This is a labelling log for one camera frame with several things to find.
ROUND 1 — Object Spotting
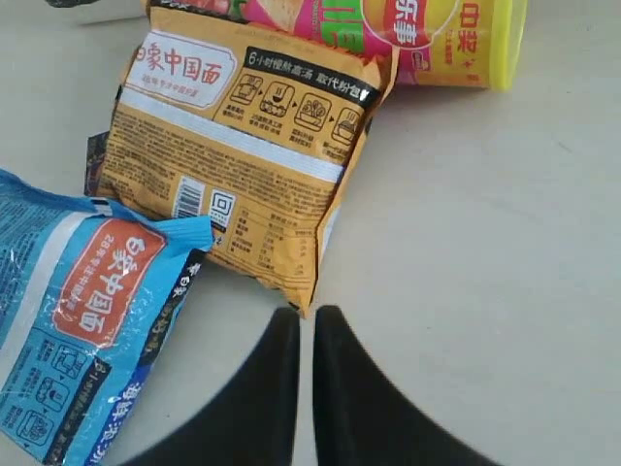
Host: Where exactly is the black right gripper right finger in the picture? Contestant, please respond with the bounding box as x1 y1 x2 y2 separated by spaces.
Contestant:
312 305 495 465

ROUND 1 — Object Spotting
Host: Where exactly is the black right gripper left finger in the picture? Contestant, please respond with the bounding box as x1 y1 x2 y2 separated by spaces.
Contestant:
125 308 301 466

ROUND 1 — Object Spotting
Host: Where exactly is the blue instant noodle bag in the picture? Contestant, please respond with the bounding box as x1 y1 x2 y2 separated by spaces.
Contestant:
1 172 212 465

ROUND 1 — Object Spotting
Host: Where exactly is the orange instant noodle bag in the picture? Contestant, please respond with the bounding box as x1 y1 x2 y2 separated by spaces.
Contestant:
96 1 397 316

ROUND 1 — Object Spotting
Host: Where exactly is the purple juice carton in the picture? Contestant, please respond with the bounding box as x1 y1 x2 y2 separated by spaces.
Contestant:
83 131 110 196

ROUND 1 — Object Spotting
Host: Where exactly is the pink Lays chips can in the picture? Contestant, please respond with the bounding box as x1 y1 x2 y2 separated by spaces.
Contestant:
170 0 528 91

